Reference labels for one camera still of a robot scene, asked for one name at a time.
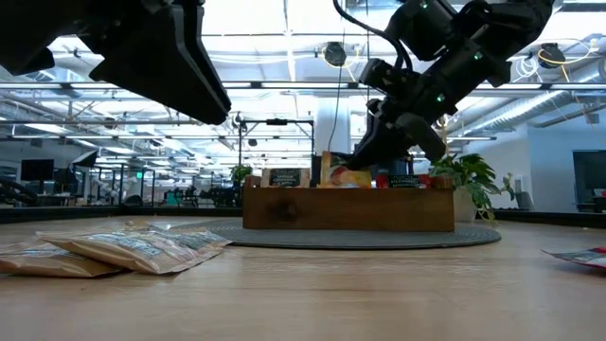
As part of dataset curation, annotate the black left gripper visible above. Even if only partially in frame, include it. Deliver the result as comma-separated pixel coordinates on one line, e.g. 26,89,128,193
0,0,233,126

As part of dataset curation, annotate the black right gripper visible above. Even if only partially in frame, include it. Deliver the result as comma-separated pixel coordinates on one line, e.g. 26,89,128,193
348,46,511,171

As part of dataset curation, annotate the red tea packet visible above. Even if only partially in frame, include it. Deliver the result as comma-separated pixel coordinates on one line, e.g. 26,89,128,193
375,172,433,189
543,244,606,271

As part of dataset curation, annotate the orange tea packet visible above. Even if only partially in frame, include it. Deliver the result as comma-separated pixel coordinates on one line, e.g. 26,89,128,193
319,150,374,189

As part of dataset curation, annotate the wooden three-compartment tray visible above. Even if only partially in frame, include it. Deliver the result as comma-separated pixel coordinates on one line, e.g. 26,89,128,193
241,174,456,233

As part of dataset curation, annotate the green potted plant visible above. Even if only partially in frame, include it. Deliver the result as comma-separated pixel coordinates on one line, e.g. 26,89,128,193
428,152,517,223

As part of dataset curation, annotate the round grey woven mat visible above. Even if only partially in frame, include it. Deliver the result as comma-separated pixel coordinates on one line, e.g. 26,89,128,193
172,218,503,251

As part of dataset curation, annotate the small background plant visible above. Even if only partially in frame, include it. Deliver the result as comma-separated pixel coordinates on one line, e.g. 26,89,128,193
230,163,255,187

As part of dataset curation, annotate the black desk monitor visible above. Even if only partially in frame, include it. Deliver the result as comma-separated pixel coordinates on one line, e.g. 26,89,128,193
20,158,55,182

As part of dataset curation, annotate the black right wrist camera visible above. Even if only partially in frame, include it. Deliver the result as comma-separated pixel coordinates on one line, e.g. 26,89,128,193
358,57,409,96

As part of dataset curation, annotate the ceiling cable reel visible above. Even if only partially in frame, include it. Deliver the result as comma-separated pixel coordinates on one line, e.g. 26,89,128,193
323,41,348,68
538,42,567,67

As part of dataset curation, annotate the black background rig frame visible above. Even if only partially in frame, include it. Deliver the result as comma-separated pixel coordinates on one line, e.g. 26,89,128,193
238,117,315,167

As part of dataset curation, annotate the black aluminium table frame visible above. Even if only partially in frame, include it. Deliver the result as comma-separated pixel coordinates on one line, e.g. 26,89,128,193
0,204,606,229

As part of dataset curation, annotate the black wall screen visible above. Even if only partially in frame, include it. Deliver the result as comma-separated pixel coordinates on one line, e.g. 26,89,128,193
572,150,606,191

